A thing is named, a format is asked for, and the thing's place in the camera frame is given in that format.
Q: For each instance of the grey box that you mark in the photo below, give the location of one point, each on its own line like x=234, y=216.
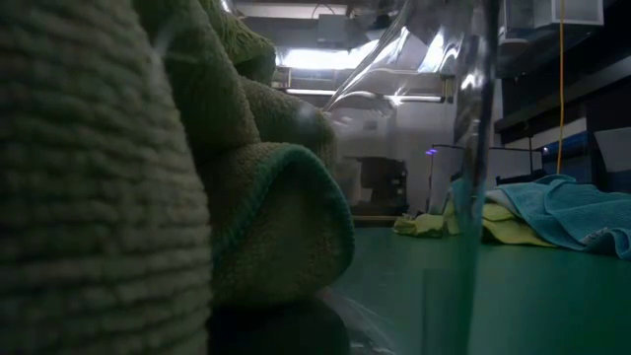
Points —
x=332, y=28

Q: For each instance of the sage towel with green hem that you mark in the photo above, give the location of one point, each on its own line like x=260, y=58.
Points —
x=98, y=197

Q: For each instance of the turquoise microfiber towel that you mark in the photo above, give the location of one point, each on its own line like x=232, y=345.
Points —
x=567, y=212

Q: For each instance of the dark brown cabinet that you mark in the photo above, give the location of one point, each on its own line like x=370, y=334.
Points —
x=384, y=182

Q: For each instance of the thin black metal frame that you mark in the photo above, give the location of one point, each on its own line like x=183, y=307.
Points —
x=493, y=148

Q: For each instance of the white ceiling box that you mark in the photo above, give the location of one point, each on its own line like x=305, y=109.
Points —
x=577, y=12

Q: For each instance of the bright ceiling light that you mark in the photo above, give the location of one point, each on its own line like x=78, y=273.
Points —
x=320, y=59

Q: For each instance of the lime green microfiber towel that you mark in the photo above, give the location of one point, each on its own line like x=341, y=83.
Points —
x=246, y=49
x=291, y=123

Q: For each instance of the dark shelving unit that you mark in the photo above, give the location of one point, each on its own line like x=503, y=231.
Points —
x=591, y=89

